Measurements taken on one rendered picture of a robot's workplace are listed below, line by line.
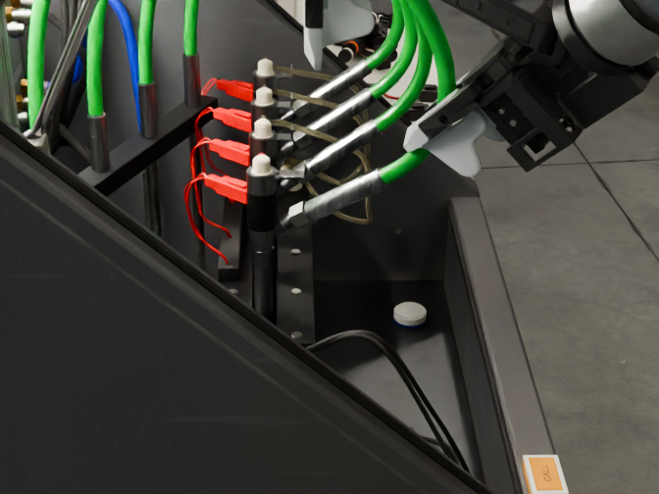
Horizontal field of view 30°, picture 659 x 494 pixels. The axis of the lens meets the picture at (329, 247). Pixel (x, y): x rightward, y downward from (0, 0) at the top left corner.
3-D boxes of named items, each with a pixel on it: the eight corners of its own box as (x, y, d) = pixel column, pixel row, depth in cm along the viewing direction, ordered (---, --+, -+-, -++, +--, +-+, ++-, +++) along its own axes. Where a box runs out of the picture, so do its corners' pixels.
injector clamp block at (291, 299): (314, 466, 124) (316, 340, 117) (215, 467, 124) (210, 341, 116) (309, 288, 154) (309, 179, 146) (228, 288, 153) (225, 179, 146)
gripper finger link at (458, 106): (422, 150, 91) (498, 91, 84) (407, 134, 91) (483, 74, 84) (449, 119, 94) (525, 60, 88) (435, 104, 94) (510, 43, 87)
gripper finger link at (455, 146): (430, 211, 96) (507, 157, 89) (379, 155, 95) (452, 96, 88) (447, 190, 98) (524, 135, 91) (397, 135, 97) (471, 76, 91)
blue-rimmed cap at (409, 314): (428, 329, 146) (429, 319, 145) (394, 329, 146) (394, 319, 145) (424, 311, 149) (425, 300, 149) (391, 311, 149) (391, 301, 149)
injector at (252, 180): (300, 366, 122) (300, 176, 112) (250, 366, 122) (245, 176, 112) (299, 350, 125) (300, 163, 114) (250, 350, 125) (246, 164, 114)
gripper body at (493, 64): (518, 178, 89) (633, 106, 80) (438, 91, 88) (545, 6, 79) (564, 123, 94) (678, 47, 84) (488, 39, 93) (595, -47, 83)
